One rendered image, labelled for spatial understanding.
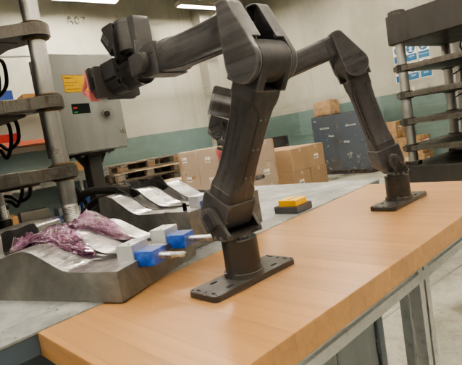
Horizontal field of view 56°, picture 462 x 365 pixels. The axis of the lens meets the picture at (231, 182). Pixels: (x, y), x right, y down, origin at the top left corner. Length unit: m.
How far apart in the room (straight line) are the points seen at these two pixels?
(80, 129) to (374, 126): 1.17
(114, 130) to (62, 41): 6.44
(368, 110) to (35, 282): 0.86
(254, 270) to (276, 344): 0.22
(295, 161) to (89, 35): 4.55
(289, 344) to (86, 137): 1.47
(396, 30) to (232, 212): 4.58
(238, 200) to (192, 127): 8.46
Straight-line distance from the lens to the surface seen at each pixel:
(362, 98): 1.18
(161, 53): 0.80
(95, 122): 1.92
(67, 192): 1.68
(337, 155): 8.41
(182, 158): 5.79
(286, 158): 5.75
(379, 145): 1.19
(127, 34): 0.90
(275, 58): 0.65
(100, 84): 0.96
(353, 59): 1.16
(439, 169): 5.05
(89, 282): 0.82
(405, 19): 5.15
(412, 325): 0.97
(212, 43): 0.71
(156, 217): 1.11
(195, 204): 1.06
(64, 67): 1.90
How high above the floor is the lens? 1.05
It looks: 6 degrees down
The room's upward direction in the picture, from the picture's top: 9 degrees counter-clockwise
